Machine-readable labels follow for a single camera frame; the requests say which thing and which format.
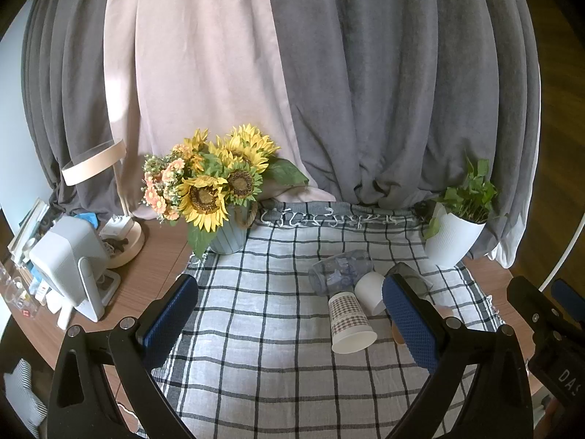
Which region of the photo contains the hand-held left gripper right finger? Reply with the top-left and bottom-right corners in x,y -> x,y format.
381,273 -> 536,439

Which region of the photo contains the narrow grey curtain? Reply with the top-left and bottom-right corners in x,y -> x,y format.
20,0 -> 138,217

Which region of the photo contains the brown paper cup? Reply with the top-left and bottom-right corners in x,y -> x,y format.
390,304 -> 454,345

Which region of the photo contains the white curved rod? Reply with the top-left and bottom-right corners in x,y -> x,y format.
540,209 -> 585,292

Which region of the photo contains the white ribbed plant pot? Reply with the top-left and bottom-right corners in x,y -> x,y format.
423,203 -> 488,269

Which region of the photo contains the white desk appliance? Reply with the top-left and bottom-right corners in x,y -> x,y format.
28,216 -> 122,323

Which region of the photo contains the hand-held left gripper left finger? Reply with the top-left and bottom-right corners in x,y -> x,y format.
46,274 -> 200,439

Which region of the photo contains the striped cloth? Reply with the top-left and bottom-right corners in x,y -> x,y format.
4,358 -> 47,429

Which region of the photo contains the clear plastic cup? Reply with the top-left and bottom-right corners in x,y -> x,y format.
308,249 -> 375,294

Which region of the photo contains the sunflower bouquet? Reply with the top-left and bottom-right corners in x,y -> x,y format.
140,123 -> 311,259

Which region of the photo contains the beige ring desk lamp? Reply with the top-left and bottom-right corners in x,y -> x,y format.
61,139 -> 146,270

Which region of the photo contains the wide grey curtain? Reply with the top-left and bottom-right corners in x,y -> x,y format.
265,0 -> 543,269

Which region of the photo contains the white charger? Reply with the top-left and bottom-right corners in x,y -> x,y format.
101,216 -> 132,239

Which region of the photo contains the white paper cup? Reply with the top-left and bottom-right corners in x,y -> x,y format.
354,271 -> 389,316

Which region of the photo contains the dark transparent cup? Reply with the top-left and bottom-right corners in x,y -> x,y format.
384,262 -> 434,303

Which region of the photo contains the light blue ribbed vase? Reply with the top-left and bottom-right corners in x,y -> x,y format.
207,203 -> 250,256

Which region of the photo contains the checked tablecloth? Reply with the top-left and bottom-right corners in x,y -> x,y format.
150,200 -> 506,439

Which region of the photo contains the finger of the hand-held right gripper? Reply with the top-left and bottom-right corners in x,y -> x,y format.
506,275 -> 571,363
550,278 -> 585,325

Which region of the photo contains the green leafy plant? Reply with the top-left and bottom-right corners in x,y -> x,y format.
422,157 -> 502,239

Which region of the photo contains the clear plastic container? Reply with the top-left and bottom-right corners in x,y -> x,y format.
0,263 -> 29,318

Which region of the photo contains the pink curtain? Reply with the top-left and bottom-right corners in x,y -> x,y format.
103,0 -> 337,221

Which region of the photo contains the plaid paper cup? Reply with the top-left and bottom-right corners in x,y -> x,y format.
328,291 -> 378,354

